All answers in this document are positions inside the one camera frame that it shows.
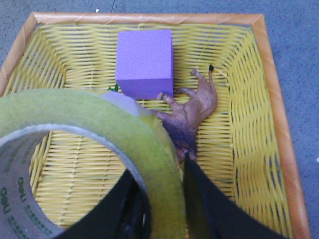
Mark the green plastic leaf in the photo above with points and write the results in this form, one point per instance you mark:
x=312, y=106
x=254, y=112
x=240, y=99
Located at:
x=115, y=88

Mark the yellow packing tape roll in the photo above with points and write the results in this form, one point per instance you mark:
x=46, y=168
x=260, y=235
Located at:
x=115, y=121

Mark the yellow wicker basket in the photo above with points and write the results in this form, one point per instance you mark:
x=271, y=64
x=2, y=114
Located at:
x=245, y=147

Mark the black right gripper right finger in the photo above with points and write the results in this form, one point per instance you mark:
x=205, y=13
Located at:
x=211, y=215

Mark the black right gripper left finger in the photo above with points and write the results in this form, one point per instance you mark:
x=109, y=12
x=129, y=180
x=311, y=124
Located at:
x=124, y=213

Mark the brown ginger root toy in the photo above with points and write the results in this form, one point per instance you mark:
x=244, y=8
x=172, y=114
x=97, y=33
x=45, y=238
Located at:
x=182, y=124

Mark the purple foam cube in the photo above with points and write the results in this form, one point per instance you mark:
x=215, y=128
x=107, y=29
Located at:
x=144, y=63

